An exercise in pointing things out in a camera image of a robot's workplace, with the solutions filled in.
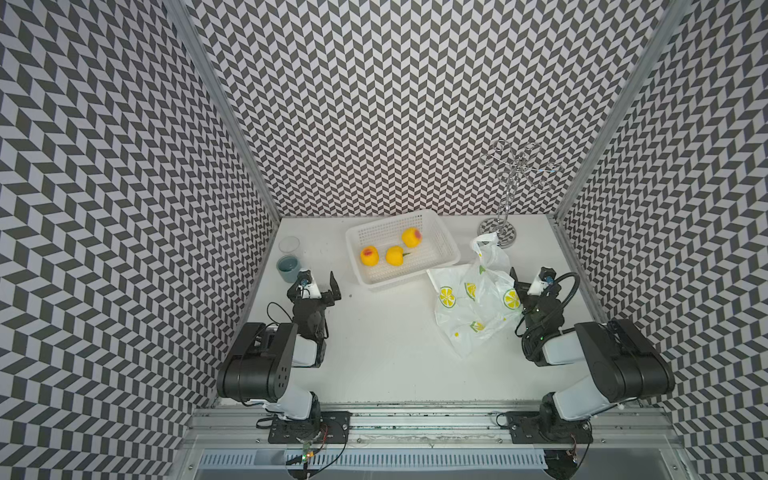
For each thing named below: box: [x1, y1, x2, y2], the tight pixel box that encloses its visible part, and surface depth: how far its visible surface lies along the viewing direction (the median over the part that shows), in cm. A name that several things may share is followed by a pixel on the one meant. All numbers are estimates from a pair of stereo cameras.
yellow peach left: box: [360, 245, 380, 267], surface depth 103 cm
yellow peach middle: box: [385, 245, 411, 267], surface depth 103 cm
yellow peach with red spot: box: [401, 227, 422, 248], surface depth 107 cm
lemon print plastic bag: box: [426, 233, 523, 358], surface depth 86 cm
